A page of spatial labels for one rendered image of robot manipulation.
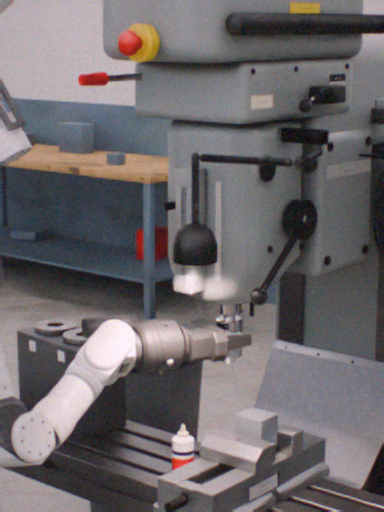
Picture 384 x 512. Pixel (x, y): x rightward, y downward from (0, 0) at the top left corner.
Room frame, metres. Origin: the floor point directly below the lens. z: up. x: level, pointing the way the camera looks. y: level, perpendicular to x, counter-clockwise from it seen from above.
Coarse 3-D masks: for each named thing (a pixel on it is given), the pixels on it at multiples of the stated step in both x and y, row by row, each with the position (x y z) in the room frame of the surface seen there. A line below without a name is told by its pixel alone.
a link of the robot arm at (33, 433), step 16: (0, 336) 1.70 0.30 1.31; (0, 352) 1.68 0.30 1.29; (0, 368) 1.67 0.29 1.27; (0, 384) 1.66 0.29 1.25; (0, 400) 1.64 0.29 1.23; (16, 400) 1.66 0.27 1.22; (0, 416) 1.62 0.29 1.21; (16, 416) 1.64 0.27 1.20; (32, 416) 1.65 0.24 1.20; (0, 432) 1.61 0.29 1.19; (16, 432) 1.62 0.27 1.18; (32, 432) 1.64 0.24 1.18; (48, 432) 1.66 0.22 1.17; (16, 448) 1.62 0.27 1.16; (32, 448) 1.63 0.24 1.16; (48, 448) 1.65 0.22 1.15
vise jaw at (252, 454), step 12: (216, 432) 1.93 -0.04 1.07; (228, 432) 1.93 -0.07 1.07; (204, 444) 1.91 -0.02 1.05; (216, 444) 1.90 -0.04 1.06; (228, 444) 1.89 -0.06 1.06; (240, 444) 1.88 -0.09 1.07; (252, 444) 1.87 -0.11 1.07; (264, 444) 1.87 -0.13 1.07; (204, 456) 1.90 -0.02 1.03; (216, 456) 1.89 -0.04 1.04; (228, 456) 1.87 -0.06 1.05; (240, 456) 1.86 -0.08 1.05; (252, 456) 1.84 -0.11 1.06; (264, 456) 1.85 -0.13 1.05; (240, 468) 1.85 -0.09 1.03; (252, 468) 1.84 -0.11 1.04; (264, 468) 1.85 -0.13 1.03
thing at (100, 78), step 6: (102, 72) 1.87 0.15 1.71; (78, 78) 1.84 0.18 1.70; (84, 78) 1.84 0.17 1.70; (90, 78) 1.84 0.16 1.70; (96, 78) 1.85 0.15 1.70; (102, 78) 1.86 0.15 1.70; (108, 78) 1.87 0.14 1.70; (114, 78) 1.89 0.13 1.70; (120, 78) 1.90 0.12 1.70; (126, 78) 1.91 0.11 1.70; (132, 78) 1.92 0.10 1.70; (138, 78) 1.94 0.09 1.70; (84, 84) 1.84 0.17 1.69; (90, 84) 1.85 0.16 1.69; (96, 84) 1.86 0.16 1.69; (102, 84) 1.87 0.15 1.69
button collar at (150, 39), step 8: (136, 24) 1.80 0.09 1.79; (144, 24) 1.80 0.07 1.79; (136, 32) 1.80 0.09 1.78; (144, 32) 1.78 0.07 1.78; (152, 32) 1.78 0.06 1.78; (144, 40) 1.78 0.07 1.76; (152, 40) 1.78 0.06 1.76; (144, 48) 1.78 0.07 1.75; (152, 48) 1.78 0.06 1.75; (136, 56) 1.80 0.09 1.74; (144, 56) 1.78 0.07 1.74; (152, 56) 1.79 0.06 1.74
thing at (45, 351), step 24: (24, 336) 2.31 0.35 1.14; (48, 336) 2.28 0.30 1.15; (72, 336) 2.24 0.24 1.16; (24, 360) 2.31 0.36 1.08; (48, 360) 2.25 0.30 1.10; (72, 360) 2.19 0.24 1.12; (24, 384) 2.31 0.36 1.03; (48, 384) 2.25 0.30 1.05; (120, 384) 2.24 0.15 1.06; (96, 408) 2.20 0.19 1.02; (120, 408) 2.24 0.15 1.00; (72, 432) 2.19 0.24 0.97; (96, 432) 2.20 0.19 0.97
